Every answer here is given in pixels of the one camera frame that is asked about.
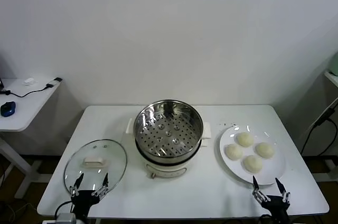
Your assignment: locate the blue computer mouse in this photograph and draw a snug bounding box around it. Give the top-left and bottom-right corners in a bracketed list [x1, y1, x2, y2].
[0, 101, 17, 117]

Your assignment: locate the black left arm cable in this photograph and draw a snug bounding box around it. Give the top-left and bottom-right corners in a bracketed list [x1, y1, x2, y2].
[54, 200, 73, 219]

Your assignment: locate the grey usb adapter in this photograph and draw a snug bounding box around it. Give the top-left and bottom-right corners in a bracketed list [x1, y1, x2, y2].
[45, 77, 63, 88]

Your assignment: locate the white shelf board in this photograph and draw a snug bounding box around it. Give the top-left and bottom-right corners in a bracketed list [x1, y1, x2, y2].
[324, 70, 338, 89]

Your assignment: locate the white steamed baozi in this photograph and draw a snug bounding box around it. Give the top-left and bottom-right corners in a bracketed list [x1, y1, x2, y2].
[255, 142, 275, 159]
[242, 155, 264, 174]
[236, 132, 254, 148]
[224, 144, 243, 161]

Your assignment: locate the glass lid with cream handle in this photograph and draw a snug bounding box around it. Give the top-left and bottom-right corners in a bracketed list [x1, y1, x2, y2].
[62, 138, 128, 200]

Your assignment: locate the stainless steel steamer basket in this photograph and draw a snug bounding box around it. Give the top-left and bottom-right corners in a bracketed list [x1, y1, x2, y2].
[133, 99, 204, 165]

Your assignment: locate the pale green container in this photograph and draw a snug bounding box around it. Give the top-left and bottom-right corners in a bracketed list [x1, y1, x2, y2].
[327, 51, 338, 77]

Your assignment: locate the black power cable with adapter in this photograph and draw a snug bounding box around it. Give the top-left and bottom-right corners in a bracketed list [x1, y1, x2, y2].
[300, 104, 338, 156]

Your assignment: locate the white round plate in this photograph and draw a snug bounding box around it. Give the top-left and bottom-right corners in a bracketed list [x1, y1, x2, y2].
[218, 125, 287, 185]

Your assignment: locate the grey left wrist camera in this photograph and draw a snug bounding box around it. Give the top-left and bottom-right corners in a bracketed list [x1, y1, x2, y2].
[57, 213, 76, 224]

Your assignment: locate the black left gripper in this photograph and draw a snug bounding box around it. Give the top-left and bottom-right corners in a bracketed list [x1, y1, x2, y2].
[69, 172, 110, 217]

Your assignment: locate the thin black desk cable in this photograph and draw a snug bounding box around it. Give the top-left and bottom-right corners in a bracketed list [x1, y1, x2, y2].
[0, 83, 52, 98]

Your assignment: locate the cream electric cooking pot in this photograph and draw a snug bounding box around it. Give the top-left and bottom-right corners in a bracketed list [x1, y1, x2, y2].
[126, 118, 213, 180]

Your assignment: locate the white side table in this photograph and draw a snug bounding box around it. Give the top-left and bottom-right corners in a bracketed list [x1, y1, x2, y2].
[0, 78, 64, 200]

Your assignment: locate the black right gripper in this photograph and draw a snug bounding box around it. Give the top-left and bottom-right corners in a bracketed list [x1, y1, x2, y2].
[251, 175, 291, 224]

